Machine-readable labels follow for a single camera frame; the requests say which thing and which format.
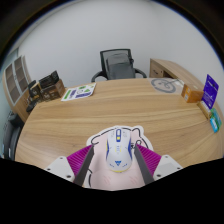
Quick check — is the black office chair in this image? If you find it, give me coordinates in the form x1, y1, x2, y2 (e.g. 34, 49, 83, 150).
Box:
2, 111, 25, 161

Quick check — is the wooden shelf unit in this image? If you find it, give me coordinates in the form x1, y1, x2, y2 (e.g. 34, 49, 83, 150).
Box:
2, 55, 33, 123

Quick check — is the purple stand-up bag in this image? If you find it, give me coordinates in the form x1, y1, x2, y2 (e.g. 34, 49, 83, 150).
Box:
201, 73, 220, 110

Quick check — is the green zip pouch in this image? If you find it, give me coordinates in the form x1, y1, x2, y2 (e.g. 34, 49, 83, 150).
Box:
211, 108, 223, 131

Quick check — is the white sticker sheet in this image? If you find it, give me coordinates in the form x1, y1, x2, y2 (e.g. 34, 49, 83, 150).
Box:
60, 82, 97, 102

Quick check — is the dark brown box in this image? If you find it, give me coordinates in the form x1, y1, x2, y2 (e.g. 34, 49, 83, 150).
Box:
39, 79, 66, 103

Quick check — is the pink pig-shaped mouse pad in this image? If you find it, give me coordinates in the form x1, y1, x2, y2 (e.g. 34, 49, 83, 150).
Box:
82, 125, 155, 191

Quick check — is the grey mesh office chair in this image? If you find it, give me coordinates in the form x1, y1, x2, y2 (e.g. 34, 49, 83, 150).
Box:
90, 48, 148, 83

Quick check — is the black box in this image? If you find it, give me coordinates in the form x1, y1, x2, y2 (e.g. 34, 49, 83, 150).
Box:
38, 70, 60, 89

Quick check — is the orange-brown wooden box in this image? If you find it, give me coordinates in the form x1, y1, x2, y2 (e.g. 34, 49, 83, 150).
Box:
181, 83, 205, 104

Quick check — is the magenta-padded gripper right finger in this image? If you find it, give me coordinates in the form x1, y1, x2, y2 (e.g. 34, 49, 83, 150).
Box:
133, 143, 184, 185

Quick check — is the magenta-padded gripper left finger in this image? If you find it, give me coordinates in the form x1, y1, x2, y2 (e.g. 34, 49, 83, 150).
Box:
44, 143, 96, 187

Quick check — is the white and blue computer mouse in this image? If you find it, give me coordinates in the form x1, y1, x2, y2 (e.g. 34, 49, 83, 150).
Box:
105, 127, 133, 173

